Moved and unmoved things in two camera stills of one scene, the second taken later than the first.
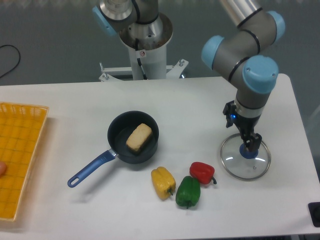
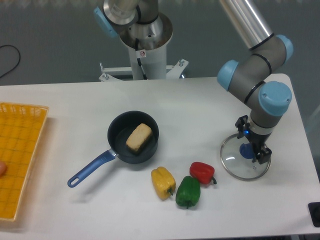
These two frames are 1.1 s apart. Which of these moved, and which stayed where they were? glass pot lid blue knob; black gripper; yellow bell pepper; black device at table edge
Moved: black gripper
Stayed: yellow bell pepper; glass pot lid blue knob; black device at table edge
